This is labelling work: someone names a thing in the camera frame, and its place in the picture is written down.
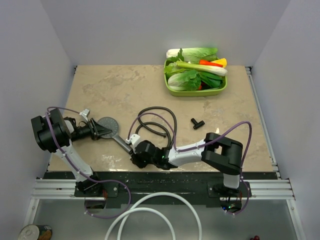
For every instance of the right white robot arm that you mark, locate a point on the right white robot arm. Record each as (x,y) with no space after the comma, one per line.
(221,153)

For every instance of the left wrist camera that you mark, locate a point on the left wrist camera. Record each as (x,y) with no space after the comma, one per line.
(85,114)

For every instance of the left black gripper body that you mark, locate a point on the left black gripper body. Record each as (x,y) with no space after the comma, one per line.
(84,131)

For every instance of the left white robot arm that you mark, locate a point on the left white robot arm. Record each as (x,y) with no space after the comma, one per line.
(55,134)

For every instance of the yellow pepper piece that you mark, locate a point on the yellow pepper piece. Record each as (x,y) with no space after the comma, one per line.
(221,61)

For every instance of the black mounting base plate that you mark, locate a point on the black mounting base plate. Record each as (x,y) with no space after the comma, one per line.
(199,188)

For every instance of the napa cabbage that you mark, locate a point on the napa cabbage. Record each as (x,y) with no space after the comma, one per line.
(185,81)
(193,55)

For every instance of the green celery stalk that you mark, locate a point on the green celery stalk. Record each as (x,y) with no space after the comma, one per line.
(220,71)

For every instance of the napa cabbage in front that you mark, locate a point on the napa cabbage in front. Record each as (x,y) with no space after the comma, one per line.
(185,81)

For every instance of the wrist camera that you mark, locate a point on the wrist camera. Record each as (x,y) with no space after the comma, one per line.
(134,139)
(85,114)

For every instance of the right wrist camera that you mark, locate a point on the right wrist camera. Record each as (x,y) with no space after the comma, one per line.
(134,139)

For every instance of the green vegetable tray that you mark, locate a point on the green vegetable tray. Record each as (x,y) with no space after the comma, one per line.
(171,69)

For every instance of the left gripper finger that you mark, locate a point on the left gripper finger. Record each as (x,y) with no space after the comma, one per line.
(104,136)
(98,128)

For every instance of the napa cabbage at back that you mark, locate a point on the napa cabbage at back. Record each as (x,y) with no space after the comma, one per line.
(193,55)

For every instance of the tin can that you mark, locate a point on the tin can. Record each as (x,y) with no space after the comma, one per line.
(36,232)

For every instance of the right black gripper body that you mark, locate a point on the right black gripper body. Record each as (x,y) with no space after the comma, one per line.
(142,161)

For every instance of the orange carrot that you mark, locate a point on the orange carrot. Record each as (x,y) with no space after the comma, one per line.
(209,63)

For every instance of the grey shower head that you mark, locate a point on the grey shower head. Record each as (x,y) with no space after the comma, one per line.
(112,124)

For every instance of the black T-shaped fitting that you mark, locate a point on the black T-shaped fitting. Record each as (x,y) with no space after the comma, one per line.
(196,124)

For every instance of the dark green leafy vegetable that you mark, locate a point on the dark green leafy vegetable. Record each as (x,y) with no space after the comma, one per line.
(211,80)

